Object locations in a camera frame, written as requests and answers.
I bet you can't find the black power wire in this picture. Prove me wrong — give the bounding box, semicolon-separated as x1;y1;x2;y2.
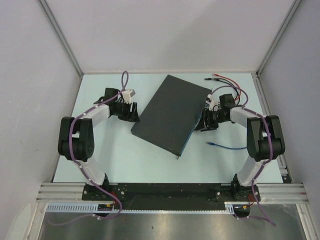
204;76;240;101

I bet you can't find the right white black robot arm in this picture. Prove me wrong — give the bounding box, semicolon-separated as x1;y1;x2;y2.
195;94;286;201

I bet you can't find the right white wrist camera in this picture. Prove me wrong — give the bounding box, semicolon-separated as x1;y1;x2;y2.
205;94;220;112

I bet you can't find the aluminium frame rail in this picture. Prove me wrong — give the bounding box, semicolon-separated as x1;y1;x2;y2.
36;182;309;204

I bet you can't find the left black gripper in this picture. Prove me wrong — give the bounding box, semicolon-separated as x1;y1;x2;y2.
113;99;140;123

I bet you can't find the black network switch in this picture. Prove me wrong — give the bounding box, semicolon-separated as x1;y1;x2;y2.
131;75;211;157

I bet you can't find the red power wire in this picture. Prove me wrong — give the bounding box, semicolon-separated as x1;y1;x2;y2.
211;72;241;101

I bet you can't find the grey slotted cable duct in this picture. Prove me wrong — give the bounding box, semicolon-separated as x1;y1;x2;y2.
46;203;234;215

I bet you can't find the blue ethernet cable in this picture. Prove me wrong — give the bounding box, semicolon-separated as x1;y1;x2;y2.
205;141;248;151

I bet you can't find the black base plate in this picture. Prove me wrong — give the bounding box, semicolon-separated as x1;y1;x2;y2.
81;181;261;211

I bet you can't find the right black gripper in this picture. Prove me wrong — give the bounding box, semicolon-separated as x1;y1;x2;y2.
195;107;228;132

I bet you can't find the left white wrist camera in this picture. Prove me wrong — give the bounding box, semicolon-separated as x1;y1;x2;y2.
121;89;136;104

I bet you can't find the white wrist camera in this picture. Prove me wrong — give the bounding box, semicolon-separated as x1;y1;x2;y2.
121;89;136;104
205;94;220;112

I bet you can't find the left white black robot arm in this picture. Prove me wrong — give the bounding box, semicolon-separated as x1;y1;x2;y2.
57;88;139;200

